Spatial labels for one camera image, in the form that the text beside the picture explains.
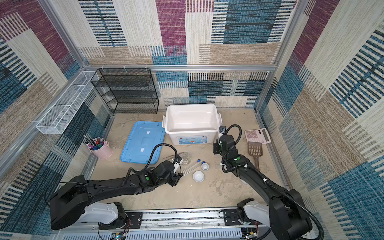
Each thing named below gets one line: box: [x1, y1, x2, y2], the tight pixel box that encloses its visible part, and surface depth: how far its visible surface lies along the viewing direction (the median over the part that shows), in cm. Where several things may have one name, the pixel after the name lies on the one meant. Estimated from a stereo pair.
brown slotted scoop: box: [248, 141, 264, 171], surface depth 101 cm
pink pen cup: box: [83, 135, 113, 160], surface depth 91 cm
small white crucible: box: [201, 162, 210, 171], surface depth 91 cm
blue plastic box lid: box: [120, 121, 166, 164], surface depth 105 cm
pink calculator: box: [244, 127, 271, 144], surface depth 104 cm
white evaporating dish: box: [192, 170, 205, 183], surface depth 88 cm
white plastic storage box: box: [162, 104, 223, 145], surface depth 101 cm
